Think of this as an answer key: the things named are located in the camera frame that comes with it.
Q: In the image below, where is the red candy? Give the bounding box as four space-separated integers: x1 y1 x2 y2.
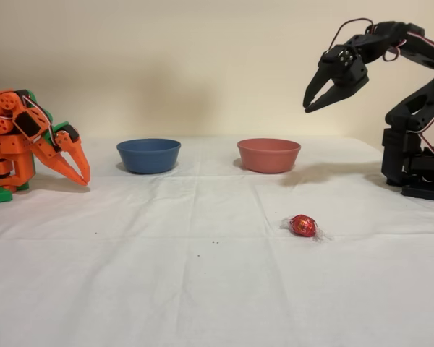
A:
278 213 332 243

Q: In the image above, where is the blue bowl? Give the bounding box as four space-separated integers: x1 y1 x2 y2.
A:
116 138 182 175

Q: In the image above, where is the red bowl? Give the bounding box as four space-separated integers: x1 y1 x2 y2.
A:
237 138 302 174

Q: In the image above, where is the white tablecloth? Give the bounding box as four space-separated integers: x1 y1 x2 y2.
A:
0 136 434 347

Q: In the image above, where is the red white servo cable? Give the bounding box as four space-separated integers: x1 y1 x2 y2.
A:
327 18 434 184

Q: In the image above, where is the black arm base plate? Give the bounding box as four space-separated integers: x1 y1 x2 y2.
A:
401 181 434 202

